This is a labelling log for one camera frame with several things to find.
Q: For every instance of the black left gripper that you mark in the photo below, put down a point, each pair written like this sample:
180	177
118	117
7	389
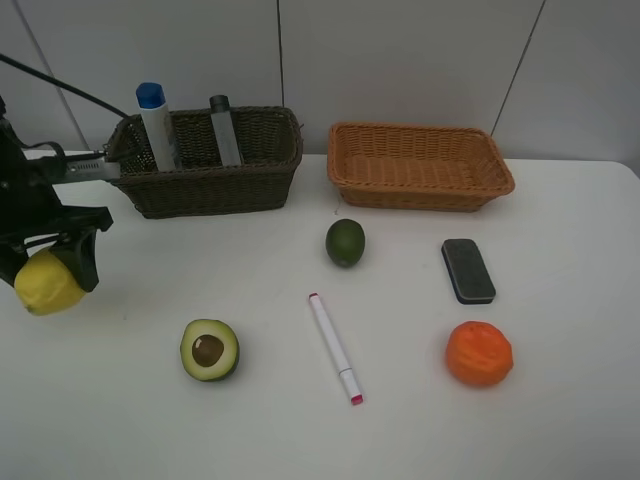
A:
74	229

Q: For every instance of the yellow lemon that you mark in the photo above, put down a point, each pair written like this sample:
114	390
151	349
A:
46	286

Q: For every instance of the white bottle blue cap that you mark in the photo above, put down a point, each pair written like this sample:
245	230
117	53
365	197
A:
158	125

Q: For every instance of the halved avocado with pit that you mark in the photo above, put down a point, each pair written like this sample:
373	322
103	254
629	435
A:
209	350

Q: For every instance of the dark green men's bottle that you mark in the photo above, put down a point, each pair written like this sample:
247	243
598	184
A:
222	122

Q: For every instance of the green lime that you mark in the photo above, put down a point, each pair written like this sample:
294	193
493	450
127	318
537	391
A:
345	243

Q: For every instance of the white pink marker pen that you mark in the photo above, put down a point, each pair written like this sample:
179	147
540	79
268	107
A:
336	351

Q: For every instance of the black whiteboard eraser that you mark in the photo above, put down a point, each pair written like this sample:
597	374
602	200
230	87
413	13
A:
470	279

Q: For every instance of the orange peeled tangerine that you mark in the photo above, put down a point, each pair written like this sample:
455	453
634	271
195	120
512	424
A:
478	354

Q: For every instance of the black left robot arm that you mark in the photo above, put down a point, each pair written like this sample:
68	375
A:
30	181

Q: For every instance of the dark brown wicker basket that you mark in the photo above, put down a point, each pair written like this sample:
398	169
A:
271	145

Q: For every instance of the orange wicker basket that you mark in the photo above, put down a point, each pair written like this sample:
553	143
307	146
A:
399	166

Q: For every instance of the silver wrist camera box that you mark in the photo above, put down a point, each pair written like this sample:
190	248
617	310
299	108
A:
84	168

